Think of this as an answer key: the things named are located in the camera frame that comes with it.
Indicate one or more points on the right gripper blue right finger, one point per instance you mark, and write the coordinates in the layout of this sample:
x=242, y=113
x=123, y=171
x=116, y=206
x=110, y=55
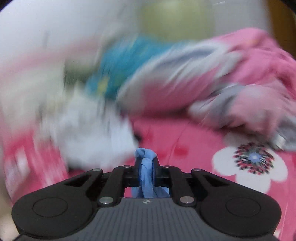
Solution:
x=176, y=181

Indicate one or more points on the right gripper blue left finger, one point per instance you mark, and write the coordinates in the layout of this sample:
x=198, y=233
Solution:
x=116, y=181

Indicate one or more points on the light blue t-shirt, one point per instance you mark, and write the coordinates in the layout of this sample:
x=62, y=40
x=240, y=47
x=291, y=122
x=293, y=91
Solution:
x=147, y=188

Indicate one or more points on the white crumpled sheet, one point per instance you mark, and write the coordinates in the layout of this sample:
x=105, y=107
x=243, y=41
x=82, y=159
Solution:
x=90, y=132

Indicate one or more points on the pink floral fleece blanket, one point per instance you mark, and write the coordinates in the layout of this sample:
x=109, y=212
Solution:
x=244, y=190

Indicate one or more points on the teal floral quilt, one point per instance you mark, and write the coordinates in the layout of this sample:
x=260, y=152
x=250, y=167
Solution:
x=120, y=61

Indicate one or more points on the pink grey white duvet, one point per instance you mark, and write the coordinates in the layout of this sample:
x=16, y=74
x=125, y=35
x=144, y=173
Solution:
x=239, y=80

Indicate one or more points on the yellow green cabinet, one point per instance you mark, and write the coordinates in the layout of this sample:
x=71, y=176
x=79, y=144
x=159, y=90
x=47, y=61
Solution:
x=177, y=20

